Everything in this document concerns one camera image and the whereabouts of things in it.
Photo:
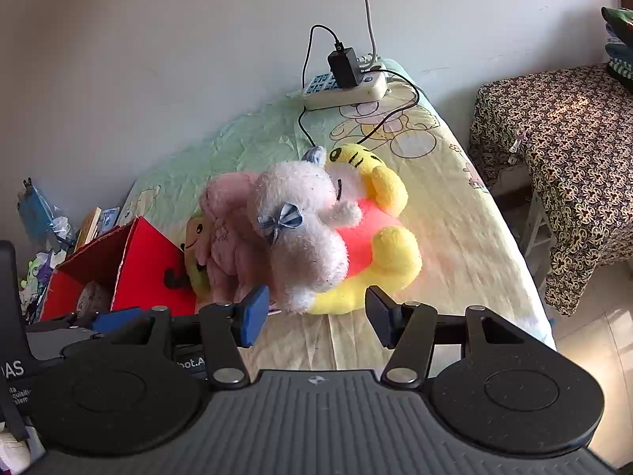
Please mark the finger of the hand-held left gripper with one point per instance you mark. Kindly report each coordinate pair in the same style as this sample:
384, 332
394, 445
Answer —
116, 319

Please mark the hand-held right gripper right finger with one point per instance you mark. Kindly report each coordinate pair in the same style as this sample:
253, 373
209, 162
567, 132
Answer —
378, 316

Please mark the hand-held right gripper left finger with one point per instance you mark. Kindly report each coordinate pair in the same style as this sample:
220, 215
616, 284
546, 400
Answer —
254, 314

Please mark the yellow tiger plush toy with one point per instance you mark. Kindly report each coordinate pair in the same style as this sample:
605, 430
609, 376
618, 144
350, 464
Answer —
390, 257

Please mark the red cardboard box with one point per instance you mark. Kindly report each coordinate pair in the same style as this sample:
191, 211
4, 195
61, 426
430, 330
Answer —
148, 252

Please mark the pink bear plush toy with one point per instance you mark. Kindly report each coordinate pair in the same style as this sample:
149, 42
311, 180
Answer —
227, 242

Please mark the white plush toy with bow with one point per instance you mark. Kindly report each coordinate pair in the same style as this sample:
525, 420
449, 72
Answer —
301, 247

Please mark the green pear plush toy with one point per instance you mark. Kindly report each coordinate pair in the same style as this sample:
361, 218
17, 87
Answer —
194, 237

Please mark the green alien toy figure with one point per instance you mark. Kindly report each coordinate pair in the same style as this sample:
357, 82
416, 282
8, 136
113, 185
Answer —
33, 264

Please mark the purple tissue pack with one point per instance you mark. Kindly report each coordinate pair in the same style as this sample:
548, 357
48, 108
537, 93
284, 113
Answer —
45, 272

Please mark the clear plastic bag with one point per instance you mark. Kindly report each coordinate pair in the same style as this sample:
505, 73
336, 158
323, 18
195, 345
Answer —
62, 230

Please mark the yellow book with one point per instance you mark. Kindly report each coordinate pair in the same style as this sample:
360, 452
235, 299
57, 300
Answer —
88, 227

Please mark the blue package with black clip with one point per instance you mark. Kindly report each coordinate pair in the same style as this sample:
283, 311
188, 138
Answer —
34, 212

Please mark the blue and white packet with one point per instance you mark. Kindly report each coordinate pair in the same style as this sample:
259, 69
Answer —
110, 220

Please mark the pale cloth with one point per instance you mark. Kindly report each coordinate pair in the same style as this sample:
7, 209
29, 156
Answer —
17, 455

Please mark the white power strip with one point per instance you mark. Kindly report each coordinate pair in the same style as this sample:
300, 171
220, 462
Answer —
356, 95

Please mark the small metal clip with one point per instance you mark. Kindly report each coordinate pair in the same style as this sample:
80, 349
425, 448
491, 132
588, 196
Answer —
518, 141

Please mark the brown patterned tablecloth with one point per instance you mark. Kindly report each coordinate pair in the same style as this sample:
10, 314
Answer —
568, 158

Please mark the black charger adapter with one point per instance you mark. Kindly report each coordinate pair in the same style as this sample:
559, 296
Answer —
345, 69

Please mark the stack of folded clothes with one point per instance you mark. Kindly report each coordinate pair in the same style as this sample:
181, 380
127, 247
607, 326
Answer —
620, 49

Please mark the white stool frame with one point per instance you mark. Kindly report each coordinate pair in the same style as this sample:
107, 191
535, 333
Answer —
536, 222

